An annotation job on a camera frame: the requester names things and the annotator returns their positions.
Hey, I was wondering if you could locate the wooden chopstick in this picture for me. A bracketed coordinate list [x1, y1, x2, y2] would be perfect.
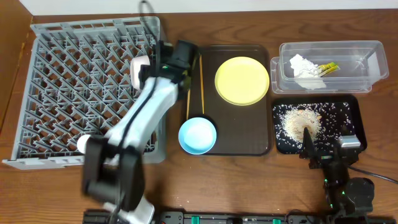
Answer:
[186, 90, 191, 120]
[199, 55, 205, 114]

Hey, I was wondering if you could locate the white cup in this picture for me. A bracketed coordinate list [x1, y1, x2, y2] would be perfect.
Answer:
[130, 55, 150, 90]
[76, 134, 90, 154]

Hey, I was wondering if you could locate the yellow plate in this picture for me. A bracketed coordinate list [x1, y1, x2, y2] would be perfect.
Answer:
[215, 57, 270, 106]

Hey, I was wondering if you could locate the light blue bowl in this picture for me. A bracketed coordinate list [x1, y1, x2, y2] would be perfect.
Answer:
[178, 117, 217, 155]

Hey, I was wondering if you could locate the white napkin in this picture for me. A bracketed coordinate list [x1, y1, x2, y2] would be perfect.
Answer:
[290, 54, 326, 90]

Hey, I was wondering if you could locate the green foil wrapper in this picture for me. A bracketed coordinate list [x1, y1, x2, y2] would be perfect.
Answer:
[317, 62, 340, 77]

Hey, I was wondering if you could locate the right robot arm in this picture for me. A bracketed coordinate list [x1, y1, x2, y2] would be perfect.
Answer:
[300, 128, 374, 223]

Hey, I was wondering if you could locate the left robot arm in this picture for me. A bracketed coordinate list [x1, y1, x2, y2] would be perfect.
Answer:
[78, 40, 199, 223]

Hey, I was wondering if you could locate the black food waste tray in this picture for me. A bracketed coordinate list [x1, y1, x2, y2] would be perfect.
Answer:
[272, 95, 368, 154]

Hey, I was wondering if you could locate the grey dishwasher rack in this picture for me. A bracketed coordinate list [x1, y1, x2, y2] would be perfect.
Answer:
[5, 16, 164, 170]

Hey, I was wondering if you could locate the pile of rice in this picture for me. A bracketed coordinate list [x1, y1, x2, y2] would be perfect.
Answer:
[275, 103, 354, 147]

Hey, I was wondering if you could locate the dark brown serving tray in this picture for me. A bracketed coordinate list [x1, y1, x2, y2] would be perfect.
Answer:
[189, 45, 272, 156]

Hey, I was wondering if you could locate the clear plastic bin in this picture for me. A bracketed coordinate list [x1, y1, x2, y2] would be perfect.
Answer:
[278, 40, 389, 90]

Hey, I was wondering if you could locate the white cup in rack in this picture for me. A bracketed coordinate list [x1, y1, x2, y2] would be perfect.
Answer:
[76, 134, 90, 154]

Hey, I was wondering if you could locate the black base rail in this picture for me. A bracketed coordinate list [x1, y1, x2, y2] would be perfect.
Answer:
[82, 210, 325, 224]

